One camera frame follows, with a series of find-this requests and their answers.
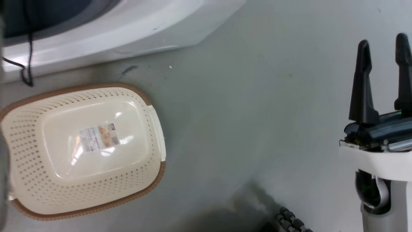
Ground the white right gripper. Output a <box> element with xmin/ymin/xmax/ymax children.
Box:
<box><xmin>339</xmin><ymin>33</ymin><xmax>412</xmax><ymax>232</ymax></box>

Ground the white washing machine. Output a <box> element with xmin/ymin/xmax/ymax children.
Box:
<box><xmin>0</xmin><ymin>0</ymin><xmax>248</xmax><ymax>83</ymax></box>

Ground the cream perforated laundry basket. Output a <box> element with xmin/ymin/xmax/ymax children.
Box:
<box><xmin>0</xmin><ymin>82</ymin><xmax>167</xmax><ymax>221</ymax></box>

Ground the paper label sticker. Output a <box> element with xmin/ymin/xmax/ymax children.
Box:
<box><xmin>78</xmin><ymin>123</ymin><xmax>120</xmax><ymax>153</ymax></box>

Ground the black corrugated cable conduit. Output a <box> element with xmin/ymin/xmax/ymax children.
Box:
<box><xmin>276</xmin><ymin>207</ymin><xmax>313</xmax><ymax>232</ymax></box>

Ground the thin black cable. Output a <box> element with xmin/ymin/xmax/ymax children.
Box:
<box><xmin>2</xmin><ymin>0</ymin><xmax>34</xmax><ymax>87</ymax></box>

